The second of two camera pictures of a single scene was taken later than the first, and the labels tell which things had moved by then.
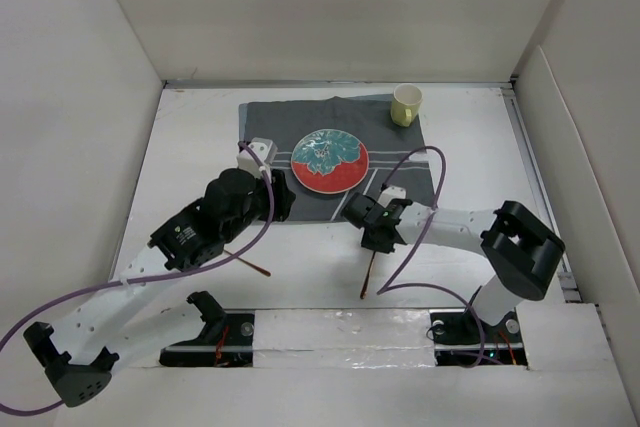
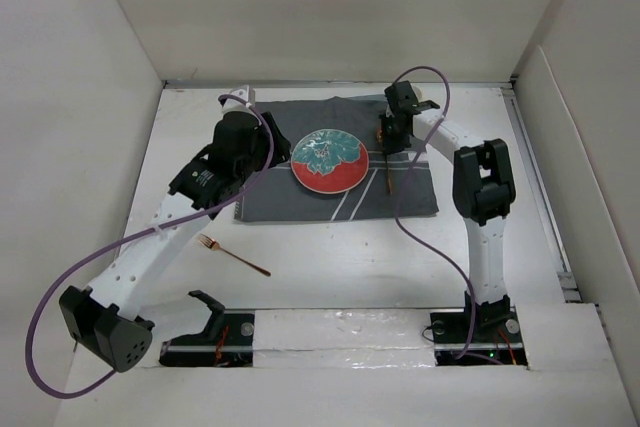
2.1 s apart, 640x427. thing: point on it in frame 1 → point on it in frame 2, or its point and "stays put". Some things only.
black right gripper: (368, 243) → (389, 144)
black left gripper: (283, 196) → (280, 151)
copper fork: (263, 272) stays put
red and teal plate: (330, 161) stays put
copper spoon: (363, 291) → (379, 138)
